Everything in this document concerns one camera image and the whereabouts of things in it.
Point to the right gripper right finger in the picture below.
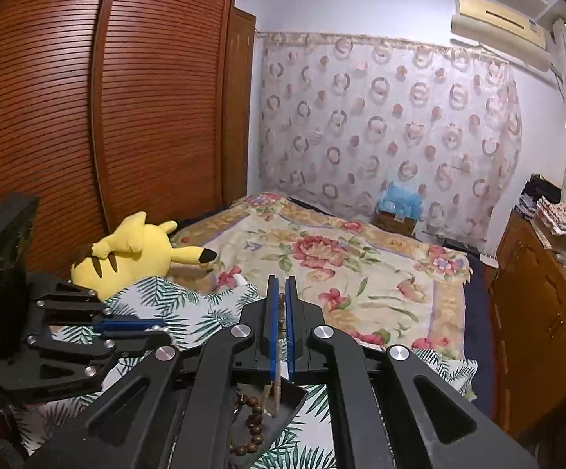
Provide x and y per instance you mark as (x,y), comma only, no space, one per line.
(388,408)

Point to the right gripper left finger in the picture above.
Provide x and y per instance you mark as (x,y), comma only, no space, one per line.
(174,409)

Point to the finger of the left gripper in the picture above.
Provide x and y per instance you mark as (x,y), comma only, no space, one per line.
(126,324)

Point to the black open jewelry box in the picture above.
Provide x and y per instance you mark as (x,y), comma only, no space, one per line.
(254,431)

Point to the yellow Pikachu plush toy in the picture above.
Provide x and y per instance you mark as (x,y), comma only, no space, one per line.
(135,250)

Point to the floral bed blanket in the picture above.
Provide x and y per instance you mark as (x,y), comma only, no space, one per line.
(379,287)

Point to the wooden sideboard cabinet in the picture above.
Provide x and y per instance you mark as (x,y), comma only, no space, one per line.
(528,314)

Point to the small cardboard box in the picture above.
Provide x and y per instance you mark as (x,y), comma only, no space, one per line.
(394,223)

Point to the blue plush toy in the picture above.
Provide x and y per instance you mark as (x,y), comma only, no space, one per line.
(400,202)

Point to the brown louvered wardrobe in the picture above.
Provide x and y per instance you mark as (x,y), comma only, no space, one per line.
(108,107)

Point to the stack of folded fabrics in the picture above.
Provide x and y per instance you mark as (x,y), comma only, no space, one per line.
(552,216)

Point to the dark folded clothes pile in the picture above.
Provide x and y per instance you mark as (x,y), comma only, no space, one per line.
(536,187)

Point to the pink circle pattern curtain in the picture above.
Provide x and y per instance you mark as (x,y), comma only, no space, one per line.
(346,118)

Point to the wall air conditioner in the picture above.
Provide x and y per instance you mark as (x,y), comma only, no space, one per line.
(498,27)

